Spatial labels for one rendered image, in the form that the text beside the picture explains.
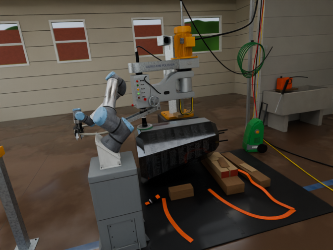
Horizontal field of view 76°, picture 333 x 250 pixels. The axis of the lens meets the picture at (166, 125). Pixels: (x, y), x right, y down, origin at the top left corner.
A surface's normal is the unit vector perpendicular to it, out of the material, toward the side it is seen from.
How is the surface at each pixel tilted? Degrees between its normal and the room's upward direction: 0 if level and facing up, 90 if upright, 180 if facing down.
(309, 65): 90
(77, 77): 90
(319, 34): 90
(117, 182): 90
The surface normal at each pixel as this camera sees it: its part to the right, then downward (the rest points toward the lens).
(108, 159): 0.29, 0.26
